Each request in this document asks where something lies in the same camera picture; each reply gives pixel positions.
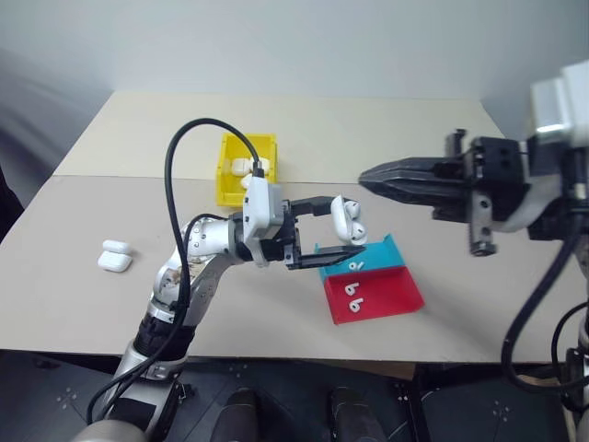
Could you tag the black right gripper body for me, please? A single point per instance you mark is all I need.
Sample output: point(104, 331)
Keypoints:
point(497, 175)

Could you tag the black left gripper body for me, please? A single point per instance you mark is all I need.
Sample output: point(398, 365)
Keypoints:
point(287, 239)

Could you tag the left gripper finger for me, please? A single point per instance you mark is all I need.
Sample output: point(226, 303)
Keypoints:
point(322, 259)
point(306, 205)

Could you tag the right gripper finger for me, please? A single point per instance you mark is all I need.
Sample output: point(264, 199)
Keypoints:
point(428, 193)
point(414, 170)

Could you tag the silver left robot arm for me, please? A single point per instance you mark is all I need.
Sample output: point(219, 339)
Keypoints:
point(202, 285)

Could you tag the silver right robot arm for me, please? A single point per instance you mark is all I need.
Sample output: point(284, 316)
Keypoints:
point(583, 343)

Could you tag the yellow plastic bin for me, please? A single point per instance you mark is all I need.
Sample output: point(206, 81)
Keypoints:
point(225, 184)

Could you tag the blue plastic tray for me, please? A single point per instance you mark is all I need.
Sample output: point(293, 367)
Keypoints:
point(382, 258)

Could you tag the red plastic tray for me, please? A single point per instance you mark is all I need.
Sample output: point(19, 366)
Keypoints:
point(396, 294)

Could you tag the dark rounded shape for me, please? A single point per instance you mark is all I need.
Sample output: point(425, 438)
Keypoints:
point(354, 414)
point(234, 414)

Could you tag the black metal table leg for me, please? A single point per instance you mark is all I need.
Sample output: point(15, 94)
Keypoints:
point(161, 421)
point(412, 410)

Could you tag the small black table clamp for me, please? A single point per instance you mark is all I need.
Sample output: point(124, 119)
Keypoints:
point(185, 394)

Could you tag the black table crossbar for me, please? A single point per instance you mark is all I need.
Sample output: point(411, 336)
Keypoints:
point(78, 363)

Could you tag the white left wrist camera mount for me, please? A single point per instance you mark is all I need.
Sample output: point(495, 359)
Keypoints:
point(257, 202)

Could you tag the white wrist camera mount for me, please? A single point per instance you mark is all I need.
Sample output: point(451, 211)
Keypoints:
point(552, 106)
point(257, 202)

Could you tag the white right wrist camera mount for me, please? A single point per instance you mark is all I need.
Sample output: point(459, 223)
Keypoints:
point(552, 106)

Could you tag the light wooden frame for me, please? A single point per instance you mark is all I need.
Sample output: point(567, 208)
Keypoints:
point(550, 376)

